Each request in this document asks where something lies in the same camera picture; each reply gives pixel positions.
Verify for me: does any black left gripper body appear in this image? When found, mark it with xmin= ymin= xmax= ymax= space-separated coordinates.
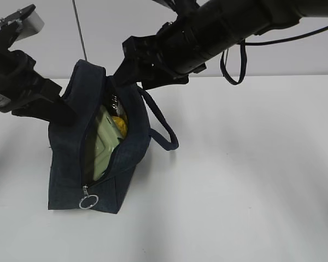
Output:
xmin=0 ymin=50 xmax=62 ymax=112

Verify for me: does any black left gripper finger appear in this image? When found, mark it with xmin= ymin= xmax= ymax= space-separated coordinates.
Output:
xmin=43 ymin=99 xmax=77 ymax=126
xmin=11 ymin=103 xmax=48 ymax=120

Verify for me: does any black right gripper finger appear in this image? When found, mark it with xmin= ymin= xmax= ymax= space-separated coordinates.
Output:
xmin=142 ymin=69 xmax=189 ymax=90
xmin=114 ymin=59 xmax=150 ymax=86

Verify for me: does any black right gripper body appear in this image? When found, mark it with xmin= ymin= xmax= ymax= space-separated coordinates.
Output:
xmin=122 ymin=23 xmax=207 ymax=79

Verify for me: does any dark navy fabric lunch bag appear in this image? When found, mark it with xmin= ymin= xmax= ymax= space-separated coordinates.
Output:
xmin=48 ymin=60 xmax=179 ymax=213

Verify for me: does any yellow pear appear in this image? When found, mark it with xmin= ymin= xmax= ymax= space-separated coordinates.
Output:
xmin=112 ymin=116 xmax=127 ymax=138

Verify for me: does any green lid glass lunch box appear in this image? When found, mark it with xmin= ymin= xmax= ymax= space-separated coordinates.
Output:
xmin=92 ymin=105 xmax=123 ymax=181

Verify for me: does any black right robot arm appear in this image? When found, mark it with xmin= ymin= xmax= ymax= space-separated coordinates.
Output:
xmin=114 ymin=1 xmax=328 ymax=90

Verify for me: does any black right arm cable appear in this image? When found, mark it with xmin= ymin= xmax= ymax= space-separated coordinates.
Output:
xmin=220 ymin=21 xmax=328 ymax=85

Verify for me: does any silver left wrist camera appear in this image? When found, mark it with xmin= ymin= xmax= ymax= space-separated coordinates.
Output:
xmin=0 ymin=4 xmax=45 ymax=43

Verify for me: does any silver zipper pull ring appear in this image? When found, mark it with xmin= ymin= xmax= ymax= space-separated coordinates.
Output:
xmin=79 ymin=185 xmax=99 ymax=210

